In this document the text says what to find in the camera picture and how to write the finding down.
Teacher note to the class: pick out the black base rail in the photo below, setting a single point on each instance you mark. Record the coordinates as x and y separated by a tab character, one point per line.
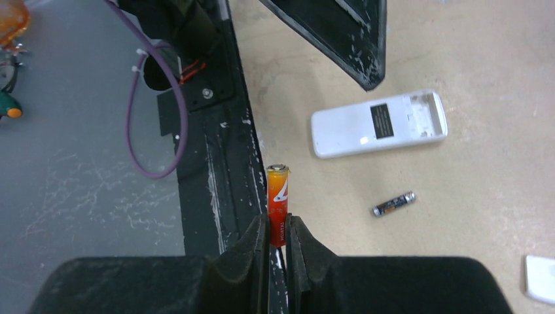
221	177

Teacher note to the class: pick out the black AAA battery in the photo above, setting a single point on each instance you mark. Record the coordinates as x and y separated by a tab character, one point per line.
393	204

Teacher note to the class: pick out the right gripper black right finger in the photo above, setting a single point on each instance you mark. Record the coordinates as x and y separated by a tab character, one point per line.
320	281

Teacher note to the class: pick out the red orange AAA battery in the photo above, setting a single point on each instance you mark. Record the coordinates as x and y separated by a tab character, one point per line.
277	202

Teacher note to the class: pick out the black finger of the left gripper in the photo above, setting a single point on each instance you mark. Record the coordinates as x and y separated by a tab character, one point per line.
351	33

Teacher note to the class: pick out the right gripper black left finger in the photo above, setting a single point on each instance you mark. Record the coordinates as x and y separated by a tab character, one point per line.
235	282

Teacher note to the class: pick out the white battery cover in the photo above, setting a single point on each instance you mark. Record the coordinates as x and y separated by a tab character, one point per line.
539	274

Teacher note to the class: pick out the white remote control red face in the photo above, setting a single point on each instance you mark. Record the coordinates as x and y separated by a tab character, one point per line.
404	120

